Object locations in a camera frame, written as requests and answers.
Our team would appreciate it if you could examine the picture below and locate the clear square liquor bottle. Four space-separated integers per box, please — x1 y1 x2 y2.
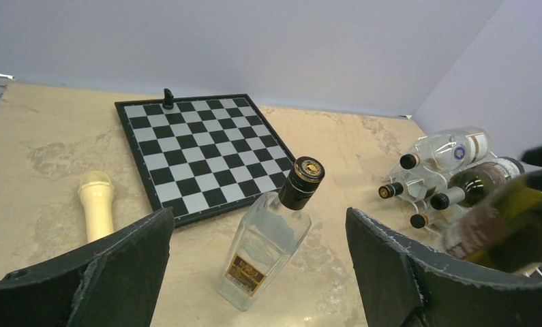
216 156 325 311

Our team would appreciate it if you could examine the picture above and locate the black white chessboard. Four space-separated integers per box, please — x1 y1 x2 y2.
115 94 295 226

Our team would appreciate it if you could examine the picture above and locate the dark wine bottle brown label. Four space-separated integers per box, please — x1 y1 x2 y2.
438 174 542 273

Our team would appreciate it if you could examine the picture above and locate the white wire wine rack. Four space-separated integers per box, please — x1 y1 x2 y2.
381 135 542 283

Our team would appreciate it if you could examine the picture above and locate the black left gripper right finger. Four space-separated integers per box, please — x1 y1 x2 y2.
345 208 542 326

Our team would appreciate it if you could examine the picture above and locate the green wine bottle white label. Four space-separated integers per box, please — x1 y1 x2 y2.
430 157 525 211

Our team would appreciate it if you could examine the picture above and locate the clear bottle gold black cap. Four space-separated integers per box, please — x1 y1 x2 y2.
378 179 436 202

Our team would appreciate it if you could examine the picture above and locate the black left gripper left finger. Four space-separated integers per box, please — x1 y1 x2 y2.
0 208 175 326

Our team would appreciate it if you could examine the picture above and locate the black chess knight piece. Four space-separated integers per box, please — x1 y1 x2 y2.
162 88 175 110

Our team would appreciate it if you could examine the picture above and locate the clear round bottle blue emblem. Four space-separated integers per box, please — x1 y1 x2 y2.
399 126 491 172

